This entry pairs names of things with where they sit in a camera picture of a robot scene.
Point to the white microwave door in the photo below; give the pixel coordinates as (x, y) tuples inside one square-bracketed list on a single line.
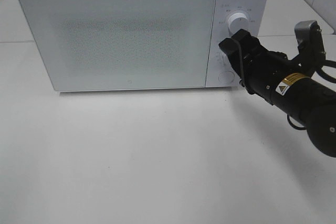
[(97, 45)]

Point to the white power knob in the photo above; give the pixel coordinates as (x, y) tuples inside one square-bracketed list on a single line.
[(237, 21)]

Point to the white round door button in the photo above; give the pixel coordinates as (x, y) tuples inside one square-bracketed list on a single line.
[(226, 77)]

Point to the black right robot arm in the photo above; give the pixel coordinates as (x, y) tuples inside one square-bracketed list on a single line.
[(282, 82)]

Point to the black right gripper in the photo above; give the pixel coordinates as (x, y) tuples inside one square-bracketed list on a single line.
[(261, 72)]

